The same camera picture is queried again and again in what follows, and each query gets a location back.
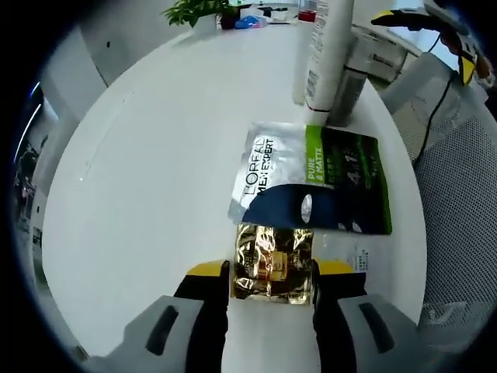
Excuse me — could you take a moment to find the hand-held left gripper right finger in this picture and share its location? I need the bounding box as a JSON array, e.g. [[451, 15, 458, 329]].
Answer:
[[310, 260, 425, 373]]

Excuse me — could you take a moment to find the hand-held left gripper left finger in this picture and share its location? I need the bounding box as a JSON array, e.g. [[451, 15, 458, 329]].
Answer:
[[112, 259, 233, 373]]

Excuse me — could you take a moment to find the small clear skincare sachet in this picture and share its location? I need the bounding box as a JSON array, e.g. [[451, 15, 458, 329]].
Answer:
[[313, 232, 370, 275]]

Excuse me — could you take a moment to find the gold foil skincare sachet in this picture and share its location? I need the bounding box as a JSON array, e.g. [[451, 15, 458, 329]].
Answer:
[[230, 223, 316, 307]]

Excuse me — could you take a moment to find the green black skincare sachet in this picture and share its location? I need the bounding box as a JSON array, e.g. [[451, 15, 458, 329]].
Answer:
[[304, 124, 394, 236]]

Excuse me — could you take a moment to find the silver navy skincare sachet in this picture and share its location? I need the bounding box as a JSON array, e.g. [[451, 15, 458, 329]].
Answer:
[[227, 120, 339, 231]]

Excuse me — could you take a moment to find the black tool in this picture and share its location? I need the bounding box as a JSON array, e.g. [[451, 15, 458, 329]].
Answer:
[[262, 4, 291, 19]]

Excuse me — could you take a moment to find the grey mesh office chair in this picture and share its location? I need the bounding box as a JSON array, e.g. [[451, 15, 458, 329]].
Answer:
[[378, 50, 497, 347]]

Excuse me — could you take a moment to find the blue plastic bag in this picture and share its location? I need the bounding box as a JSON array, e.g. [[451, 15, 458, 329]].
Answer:
[[235, 14, 269, 30]]

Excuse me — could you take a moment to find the dark red plant pot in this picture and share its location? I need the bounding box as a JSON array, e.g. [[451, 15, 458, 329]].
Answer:
[[218, 7, 241, 30]]

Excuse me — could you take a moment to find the white plant pot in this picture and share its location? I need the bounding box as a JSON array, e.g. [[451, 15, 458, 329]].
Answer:
[[195, 13, 218, 35]]

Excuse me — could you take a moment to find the green potted plant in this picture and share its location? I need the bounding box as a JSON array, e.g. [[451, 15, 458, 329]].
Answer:
[[161, 0, 234, 29]]

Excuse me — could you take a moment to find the black cable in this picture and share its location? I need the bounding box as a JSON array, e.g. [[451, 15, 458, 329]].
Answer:
[[414, 31, 464, 165]]

